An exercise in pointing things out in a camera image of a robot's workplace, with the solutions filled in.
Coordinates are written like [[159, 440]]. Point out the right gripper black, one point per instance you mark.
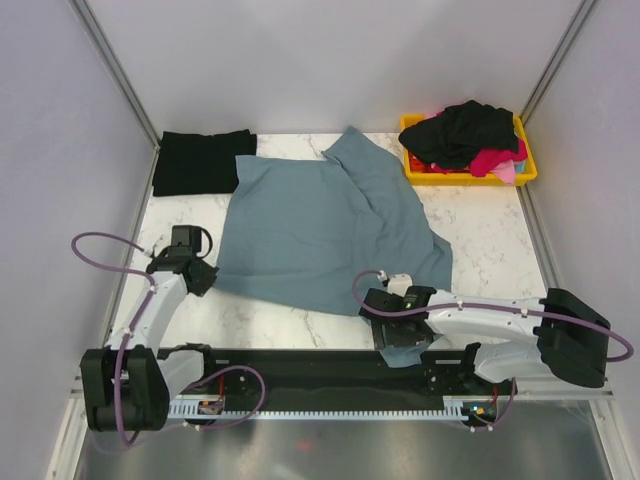
[[399, 341]]

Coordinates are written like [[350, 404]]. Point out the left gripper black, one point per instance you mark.
[[207, 281]]

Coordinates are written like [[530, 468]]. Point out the blue-grey t shirt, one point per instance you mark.
[[297, 232]]

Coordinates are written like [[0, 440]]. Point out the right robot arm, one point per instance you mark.
[[558, 334]]

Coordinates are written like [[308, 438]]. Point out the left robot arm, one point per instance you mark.
[[127, 386]]

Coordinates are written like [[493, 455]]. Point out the folded black t shirt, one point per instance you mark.
[[194, 164]]

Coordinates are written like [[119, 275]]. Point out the yellow plastic bin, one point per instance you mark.
[[419, 178]]

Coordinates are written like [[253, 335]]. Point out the red t shirt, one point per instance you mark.
[[416, 165]]

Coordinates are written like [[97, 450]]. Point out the light pink t shirt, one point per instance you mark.
[[505, 172]]

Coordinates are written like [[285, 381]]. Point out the crumpled black t shirt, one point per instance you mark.
[[453, 138]]

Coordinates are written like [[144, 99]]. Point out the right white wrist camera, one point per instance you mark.
[[397, 284]]

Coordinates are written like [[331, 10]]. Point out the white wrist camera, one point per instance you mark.
[[157, 247], [397, 284]]

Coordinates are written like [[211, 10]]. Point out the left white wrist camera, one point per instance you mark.
[[157, 247]]

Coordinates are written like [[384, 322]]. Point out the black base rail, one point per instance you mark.
[[340, 379]]

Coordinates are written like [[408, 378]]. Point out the white slotted cable duct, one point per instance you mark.
[[194, 408]]

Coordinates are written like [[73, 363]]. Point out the aluminium front rail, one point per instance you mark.
[[544, 389]]

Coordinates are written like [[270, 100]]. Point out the right aluminium frame post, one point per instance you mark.
[[568, 39]]

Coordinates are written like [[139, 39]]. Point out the aluminium frame post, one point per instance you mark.
[[568, 39], [108, 55]]

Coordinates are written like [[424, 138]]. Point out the left aluminium frame post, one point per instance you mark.
[[108, 55]]

